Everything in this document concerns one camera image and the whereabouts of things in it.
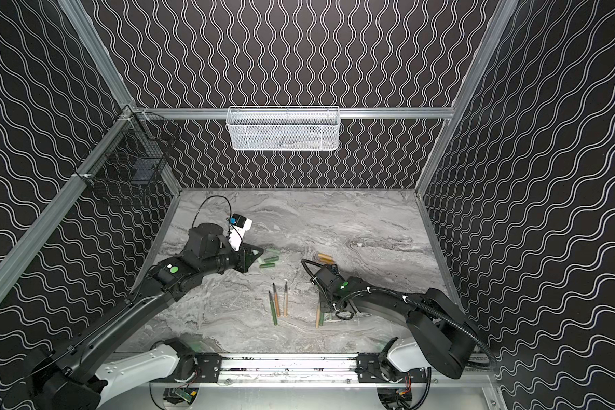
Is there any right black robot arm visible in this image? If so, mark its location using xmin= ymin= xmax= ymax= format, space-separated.
xmin=302 ymin=260 xmax=497 ymax=379

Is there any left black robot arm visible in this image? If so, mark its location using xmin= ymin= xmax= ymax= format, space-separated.
xmin=23 ymin=223 xmax=264 ymax=409

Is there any tan pen left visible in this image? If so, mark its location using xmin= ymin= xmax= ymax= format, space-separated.
xmin=283 ymin=281 xmax=289 ymax=317

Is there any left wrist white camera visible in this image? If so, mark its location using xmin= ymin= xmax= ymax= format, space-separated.
xmin=228 ymin=214 xmax=252 ymax=251

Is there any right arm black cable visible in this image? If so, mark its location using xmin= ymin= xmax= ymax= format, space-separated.
xmin=300 ymin=258 xmax=499 ymax=370

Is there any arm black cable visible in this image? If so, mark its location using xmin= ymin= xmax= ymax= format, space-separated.
xmin=190 ymin=194 xmax=235 ymax=232
xmin=300 ymin=258 xmax=499 ymax=370

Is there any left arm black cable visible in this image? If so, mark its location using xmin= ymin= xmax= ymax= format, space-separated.
xmin=190 ymin=194 xmax=235 ymax=232

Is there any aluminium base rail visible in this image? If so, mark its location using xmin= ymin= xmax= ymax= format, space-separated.
xmin=96 ymin=345 xmax=491 ymax=394

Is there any white wire mesh basket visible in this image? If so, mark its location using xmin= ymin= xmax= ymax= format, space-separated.
xmin=225 ymin=106 xmax=342 ymax=151

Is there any black wire mesh basket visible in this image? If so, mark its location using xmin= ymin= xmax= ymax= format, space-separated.
xmin=80 ymin=105 xmax=180 ymax=208

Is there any aluminium frame back bar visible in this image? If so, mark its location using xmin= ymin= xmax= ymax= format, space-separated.
xmin=134 ymin=106 xmax=454 ymax=121

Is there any aluminium frame bar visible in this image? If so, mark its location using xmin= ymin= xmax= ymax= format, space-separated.
xmin=0 ymin=106 xmax=134 ymax=329
xmin=134 ymin=106 xmax=454 ymax=121

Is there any aluminium frame left bar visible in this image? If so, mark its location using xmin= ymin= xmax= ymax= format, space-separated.
xmin=0 ymin=106 xmax=134 ymax=329

